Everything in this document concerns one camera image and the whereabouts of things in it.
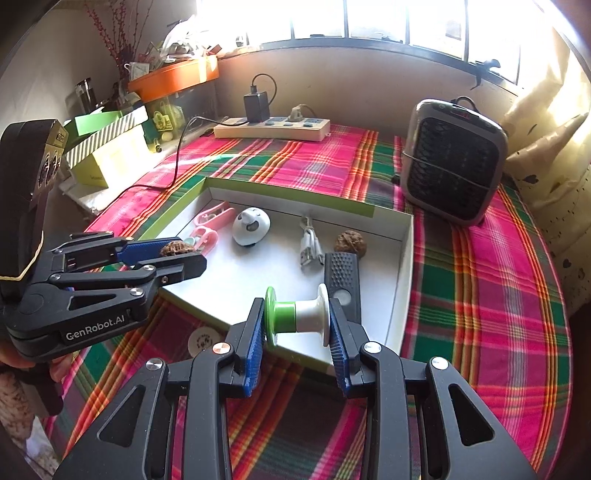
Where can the red dried flower branches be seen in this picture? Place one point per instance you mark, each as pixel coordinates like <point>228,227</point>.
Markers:
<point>120,26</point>

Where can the grey portable heater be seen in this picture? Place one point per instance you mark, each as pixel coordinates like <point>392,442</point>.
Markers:
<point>453,160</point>

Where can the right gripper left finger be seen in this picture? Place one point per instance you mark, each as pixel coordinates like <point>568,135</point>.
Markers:
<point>133,437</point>

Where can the striped white box lid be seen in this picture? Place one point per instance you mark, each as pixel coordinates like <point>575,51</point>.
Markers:
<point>103,136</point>

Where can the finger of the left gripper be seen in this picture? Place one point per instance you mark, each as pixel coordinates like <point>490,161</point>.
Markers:
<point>118,275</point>
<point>129,251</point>

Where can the green paper box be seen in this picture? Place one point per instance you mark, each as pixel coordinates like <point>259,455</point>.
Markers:
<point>88,124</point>

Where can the white round mini fan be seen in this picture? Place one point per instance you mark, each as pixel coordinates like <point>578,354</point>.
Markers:
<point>250,226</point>

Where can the plaid pink green tablecloth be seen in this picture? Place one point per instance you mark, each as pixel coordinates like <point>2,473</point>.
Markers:
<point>487,298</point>

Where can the beige plug on strip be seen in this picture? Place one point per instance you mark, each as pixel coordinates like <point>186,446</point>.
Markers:
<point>297,112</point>

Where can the white green cardboard tray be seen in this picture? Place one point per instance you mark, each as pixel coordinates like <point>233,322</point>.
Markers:
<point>234,275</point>

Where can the black rectangular remote device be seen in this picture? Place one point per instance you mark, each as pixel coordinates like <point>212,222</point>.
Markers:
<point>342,279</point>

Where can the brown walnut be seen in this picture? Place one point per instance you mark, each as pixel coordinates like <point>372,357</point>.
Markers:
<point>176,247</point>
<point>351,241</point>

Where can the black window latch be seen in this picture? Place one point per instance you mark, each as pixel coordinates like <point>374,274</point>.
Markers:
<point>482,68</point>

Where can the yellow green toy package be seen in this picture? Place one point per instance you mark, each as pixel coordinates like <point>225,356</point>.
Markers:
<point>167,118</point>

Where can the person left hand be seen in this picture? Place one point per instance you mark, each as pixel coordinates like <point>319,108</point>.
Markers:
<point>58,367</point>

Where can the black charger adapter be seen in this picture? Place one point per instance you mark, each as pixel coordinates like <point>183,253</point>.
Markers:
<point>257,105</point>

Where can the pink plastic clip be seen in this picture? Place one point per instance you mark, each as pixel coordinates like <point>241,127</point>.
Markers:
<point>216,217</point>

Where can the yellow green cardboard box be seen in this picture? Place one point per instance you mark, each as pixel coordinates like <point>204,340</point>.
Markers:
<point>106,164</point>

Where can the orange plastic tray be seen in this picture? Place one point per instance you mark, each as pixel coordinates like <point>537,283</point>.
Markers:
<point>175,78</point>

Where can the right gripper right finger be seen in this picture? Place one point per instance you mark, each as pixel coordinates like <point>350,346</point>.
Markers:
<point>459,436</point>

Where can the beige power strip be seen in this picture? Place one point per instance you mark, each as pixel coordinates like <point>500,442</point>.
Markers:
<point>308,129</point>

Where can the brown walnut in tray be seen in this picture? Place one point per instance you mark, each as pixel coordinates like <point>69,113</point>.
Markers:
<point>351,241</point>

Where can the cream heart pattern curtain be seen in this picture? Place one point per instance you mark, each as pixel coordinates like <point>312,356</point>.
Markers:
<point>548,129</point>

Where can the green white spool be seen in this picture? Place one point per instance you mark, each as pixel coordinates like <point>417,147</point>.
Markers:
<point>303,316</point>

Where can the white round cap container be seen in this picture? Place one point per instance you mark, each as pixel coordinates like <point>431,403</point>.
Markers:
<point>201,339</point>

